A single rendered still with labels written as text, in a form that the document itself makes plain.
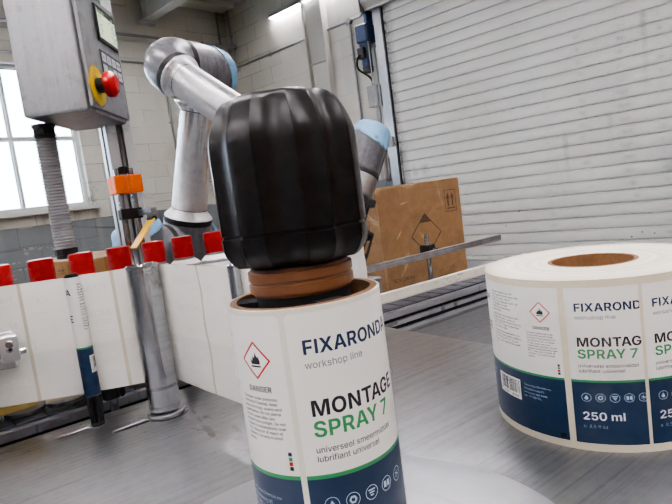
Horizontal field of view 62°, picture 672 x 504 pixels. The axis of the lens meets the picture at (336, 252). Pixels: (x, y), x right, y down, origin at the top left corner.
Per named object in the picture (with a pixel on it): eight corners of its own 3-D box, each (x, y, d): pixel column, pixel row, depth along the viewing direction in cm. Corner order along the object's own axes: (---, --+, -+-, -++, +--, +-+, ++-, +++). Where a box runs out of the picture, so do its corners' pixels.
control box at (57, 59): (23, 118, 80) (-3, -19, 78) (74, 131, 97) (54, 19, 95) (93, 109, 81) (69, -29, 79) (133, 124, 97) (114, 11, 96)
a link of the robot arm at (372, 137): (362, 135, 117) (399, 136, 113) (348, 183, 115) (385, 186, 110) (345, 115, 110) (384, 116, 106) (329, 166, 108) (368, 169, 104)
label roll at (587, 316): (484, 379, 66) (471, 258, 65) (662, 362, 64) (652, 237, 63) (524, 461, 47) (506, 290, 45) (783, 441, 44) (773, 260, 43)
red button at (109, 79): (90, 69, 82) (110, 67, 82) (100, 75, 85) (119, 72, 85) (94, 96, 82) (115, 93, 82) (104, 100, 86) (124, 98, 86)
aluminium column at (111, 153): (149, 385, 99) (81, -8, 92) (141, 380, 103) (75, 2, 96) (174, 377, 102) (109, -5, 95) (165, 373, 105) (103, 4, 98)
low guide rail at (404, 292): (45, 404, 75) (42, 390, 74) (44, 402, 75) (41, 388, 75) (529, 261, 137) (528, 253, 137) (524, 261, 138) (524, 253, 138)
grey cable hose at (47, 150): (57, 260, 87) (32, 123, 85) (53, 260, 90) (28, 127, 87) (81, 256, 89) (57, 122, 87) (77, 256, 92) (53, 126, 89)
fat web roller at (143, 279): (154, 425, 66) (127, 268, 64) (142, 415, 70) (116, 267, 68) (191, 412, 69) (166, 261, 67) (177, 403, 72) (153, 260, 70)
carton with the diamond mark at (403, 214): (388, 298, 138) (374, 188, 135) (331, 291, 157) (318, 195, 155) (469, 274, 156) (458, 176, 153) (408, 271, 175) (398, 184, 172)
